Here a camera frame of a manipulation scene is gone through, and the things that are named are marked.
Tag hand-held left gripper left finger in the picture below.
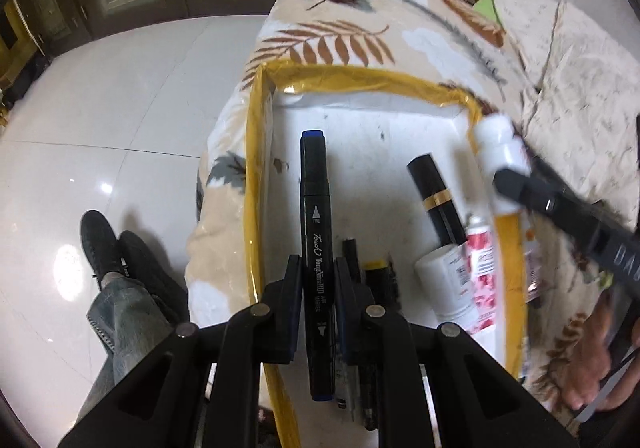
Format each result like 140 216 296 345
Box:
57 254 305 448

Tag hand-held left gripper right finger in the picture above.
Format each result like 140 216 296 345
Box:
332 257 583 448

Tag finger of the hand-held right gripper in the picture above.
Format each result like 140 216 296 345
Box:
492 168 608 253
525 155 603 209

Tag black marker yellow caps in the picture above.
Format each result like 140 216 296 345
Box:
357 260 397 431

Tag white bottle red label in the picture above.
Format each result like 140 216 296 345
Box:
474 115 531 216

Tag clear plastic pen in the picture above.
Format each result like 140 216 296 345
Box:
334 363 358 421

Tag black marker blue caps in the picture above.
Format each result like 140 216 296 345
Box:
300 129 333 401

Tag black lipstick gold band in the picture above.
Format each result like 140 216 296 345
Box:
406 154 468 249

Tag white bottle green leaf label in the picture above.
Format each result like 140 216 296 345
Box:
414 244 478 329

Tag rose print hand cream tube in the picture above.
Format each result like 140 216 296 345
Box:
462 214 501 333

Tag white foam box yellow tape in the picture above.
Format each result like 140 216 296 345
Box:
245 60 538 448

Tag person's right hand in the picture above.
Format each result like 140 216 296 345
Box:
560 288 640 411

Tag white sprig print quilt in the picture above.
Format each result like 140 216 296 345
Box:
477 0 640 229

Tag black shoe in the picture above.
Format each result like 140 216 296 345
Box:
80 210 123 289
117 230 191 329

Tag blue jeans leg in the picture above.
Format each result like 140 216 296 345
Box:
75 273 176 429

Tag green printed pillow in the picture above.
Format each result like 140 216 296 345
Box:
472 0 501 23

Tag beige leaf print blanket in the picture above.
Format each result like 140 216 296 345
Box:
182 0 640 429

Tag gold trimmed furniture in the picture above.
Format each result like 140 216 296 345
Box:
0 0 46 129

